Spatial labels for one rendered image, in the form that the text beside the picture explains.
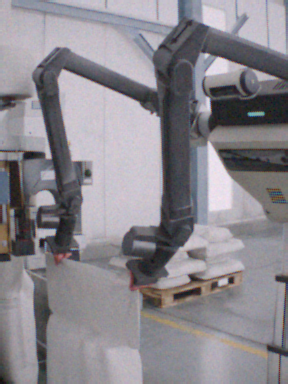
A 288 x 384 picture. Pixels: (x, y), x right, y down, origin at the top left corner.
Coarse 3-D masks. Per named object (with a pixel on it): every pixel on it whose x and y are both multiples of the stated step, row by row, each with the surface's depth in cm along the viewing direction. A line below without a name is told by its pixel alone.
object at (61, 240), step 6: (60, 234) 144; (66, 234) 144; (72, 234) 146; (48, 240) 146; (54, 240) 147; (60, 240) 145; (66, 240) 145; (72, 240) 150; (54, 246) 144; (60, 246) 145; (66, 246) 146; (72, 246) 148; (78, 246) 149
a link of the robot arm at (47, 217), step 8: (72, 200) 139; (80, 200) 140; (40, 208) 139; (48, 208) 139; (56, 208) 140; (64, 208) 142; (72, 208) 139; (40, 216) 138; (48, 216) 139; (56, 216) 140; (40, 224) 138; (48, 224) 139; (56, 224) 140
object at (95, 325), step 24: (48, 264) 156; (72, 264) 142; (48, 288) 158; (72, 288) 143; (96, 288) 132; (120, 288) 126; (72, 312) 145; (96, 312) 133; (120, 312) 126; (48, 336) 146; (72, 336) 134; (96, 336) 132; (120, 336) 127; (48, 360) 147; (72, 360) 133; (96, 360) 125; (120, 360) 125
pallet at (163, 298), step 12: (228, 276) 478; (240, 276) 492; (144, 288) 440; (156, 288) 438; (168, 288) 436; (180, 288) 436; (192, 288) 442; (204, 288) 455; (216, 288) 474; (156, 300) 422; (168, 300) 422; (180, 300) 436
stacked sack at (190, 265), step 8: (168, 264) 437; (176, 264) 437; (184, 264) 438; (192, 264) 442; (200, 264) 447; (168, 272) 420; (176, 272) 427; (184, 272) 434; (192, 272) 442; (160, 280) 417
